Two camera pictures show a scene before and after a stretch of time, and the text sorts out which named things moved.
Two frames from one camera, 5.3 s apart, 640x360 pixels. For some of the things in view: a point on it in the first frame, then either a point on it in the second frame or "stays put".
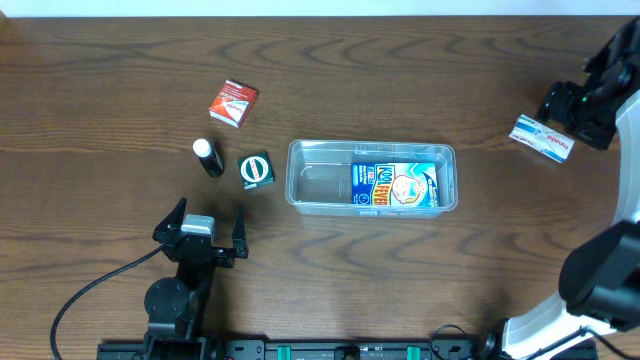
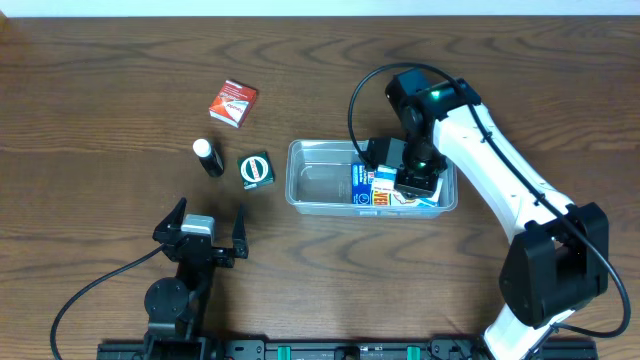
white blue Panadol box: x=541 y=138 -> x=383 y=192
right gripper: x=570 y=107 -> x=415 y=182
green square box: x=255 y=170 stays put
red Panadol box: x=233 y=103 stays put
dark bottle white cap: x=208 y=157 stays put
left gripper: x=201 y=248 stays put
